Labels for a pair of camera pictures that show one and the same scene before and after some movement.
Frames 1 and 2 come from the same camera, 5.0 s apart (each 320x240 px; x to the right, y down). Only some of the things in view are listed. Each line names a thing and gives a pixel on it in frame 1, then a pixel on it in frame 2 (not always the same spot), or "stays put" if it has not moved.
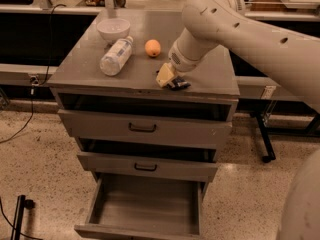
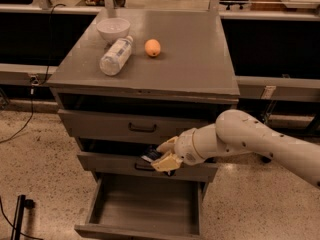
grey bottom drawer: (134, 207) stays put
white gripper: (179, 62) -> (185, 148)
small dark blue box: (178, 84) -> (152, 153)
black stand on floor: (18, 223) stays put
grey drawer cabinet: (150, 149) stays put
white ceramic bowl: (113, 29) stays put
